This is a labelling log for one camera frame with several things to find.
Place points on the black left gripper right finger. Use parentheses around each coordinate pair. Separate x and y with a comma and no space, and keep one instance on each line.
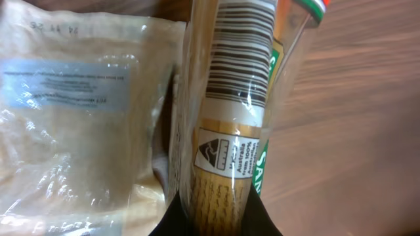
(256,221)

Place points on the beige vacuum food pouch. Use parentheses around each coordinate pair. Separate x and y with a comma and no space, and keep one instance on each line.
(81,95)

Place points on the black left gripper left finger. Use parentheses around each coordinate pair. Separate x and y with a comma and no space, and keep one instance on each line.
(175,221)

